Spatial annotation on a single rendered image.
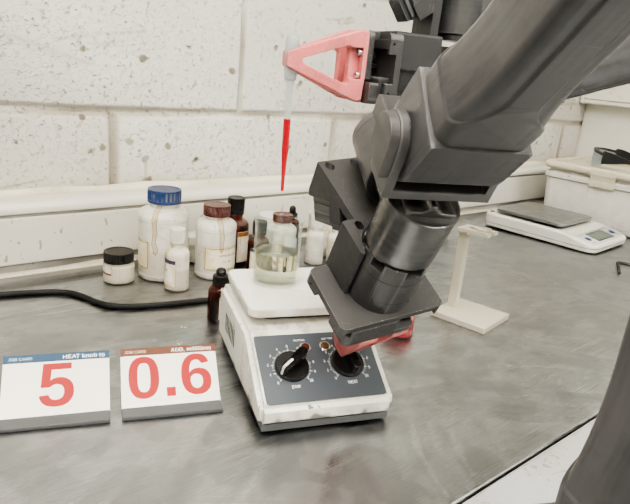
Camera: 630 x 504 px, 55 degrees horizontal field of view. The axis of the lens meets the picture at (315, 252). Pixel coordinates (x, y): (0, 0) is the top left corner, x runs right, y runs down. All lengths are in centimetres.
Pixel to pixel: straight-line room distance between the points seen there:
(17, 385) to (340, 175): 34
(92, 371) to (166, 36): 57
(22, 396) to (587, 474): 47
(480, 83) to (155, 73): 72
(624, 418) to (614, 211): 135
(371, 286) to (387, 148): 13
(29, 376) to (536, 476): 45
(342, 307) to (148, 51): 61
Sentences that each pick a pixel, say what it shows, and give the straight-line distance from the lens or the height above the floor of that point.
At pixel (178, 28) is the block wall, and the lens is 101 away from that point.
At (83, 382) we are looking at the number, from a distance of 60.
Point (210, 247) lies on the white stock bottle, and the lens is 89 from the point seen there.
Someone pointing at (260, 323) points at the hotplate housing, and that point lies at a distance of 60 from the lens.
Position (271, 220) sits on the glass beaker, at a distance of 67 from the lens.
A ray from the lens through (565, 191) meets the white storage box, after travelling 162.
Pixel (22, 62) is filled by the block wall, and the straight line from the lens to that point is 93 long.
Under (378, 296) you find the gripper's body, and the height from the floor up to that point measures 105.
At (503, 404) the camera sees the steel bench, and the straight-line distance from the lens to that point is 68.
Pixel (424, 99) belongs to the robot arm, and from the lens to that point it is 38.
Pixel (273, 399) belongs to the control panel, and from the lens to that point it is 55.
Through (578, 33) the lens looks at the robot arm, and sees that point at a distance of 30.
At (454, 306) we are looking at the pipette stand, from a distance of 88.
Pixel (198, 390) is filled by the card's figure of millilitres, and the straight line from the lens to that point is 60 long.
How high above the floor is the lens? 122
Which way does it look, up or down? 17 degrees down
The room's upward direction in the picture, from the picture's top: 6 degrees clockwise
